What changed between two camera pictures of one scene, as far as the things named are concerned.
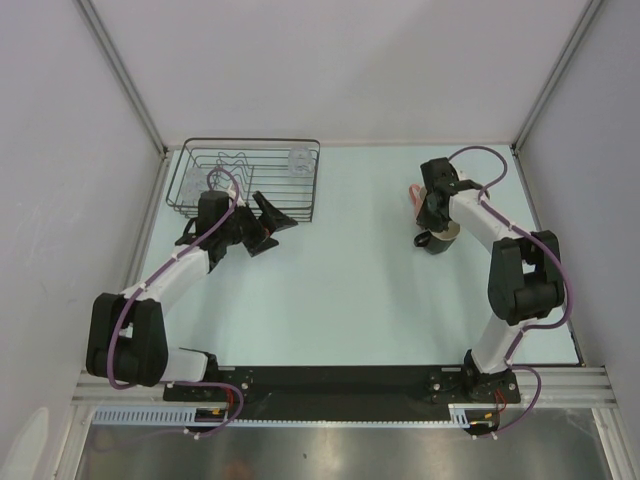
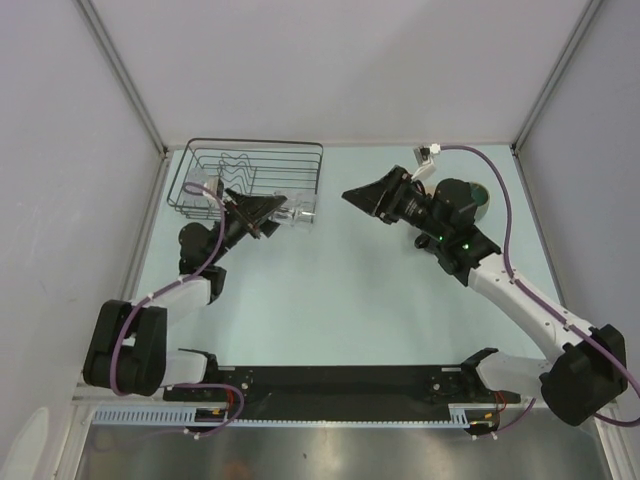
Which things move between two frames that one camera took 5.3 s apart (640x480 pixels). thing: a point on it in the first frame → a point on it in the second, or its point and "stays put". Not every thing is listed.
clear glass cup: [194, 182] stays put
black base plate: [348, 394] stays put
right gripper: [424, 219] → [383, 197]
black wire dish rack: [285, 169] stays put
